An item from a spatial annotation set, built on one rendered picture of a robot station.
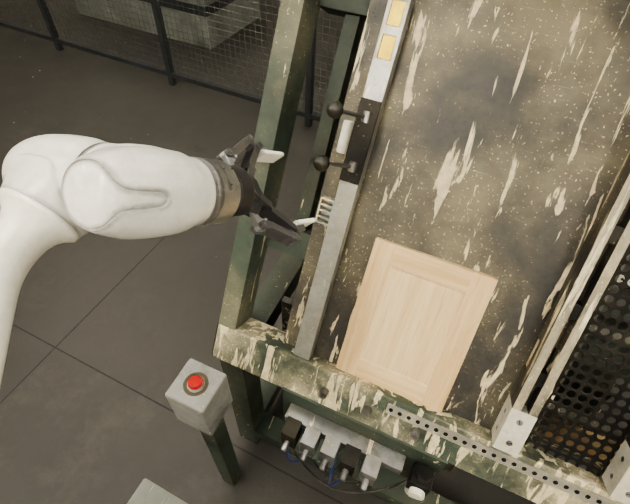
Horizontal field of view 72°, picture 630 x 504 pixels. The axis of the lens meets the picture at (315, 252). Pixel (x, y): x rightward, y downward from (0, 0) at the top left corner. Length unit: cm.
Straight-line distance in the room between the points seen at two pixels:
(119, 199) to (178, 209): 7
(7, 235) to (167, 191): 20
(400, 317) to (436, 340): 11
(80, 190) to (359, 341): 92
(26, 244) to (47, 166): 9
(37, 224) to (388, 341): 90
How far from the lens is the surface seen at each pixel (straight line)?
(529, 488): 139
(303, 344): 128
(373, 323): 121
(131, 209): 48
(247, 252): 124
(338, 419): 137
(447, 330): 119
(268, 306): 153
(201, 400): 124
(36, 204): 60
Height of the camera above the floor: 206
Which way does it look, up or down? 49 degrees down
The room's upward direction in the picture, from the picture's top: 3 degrees clockwise
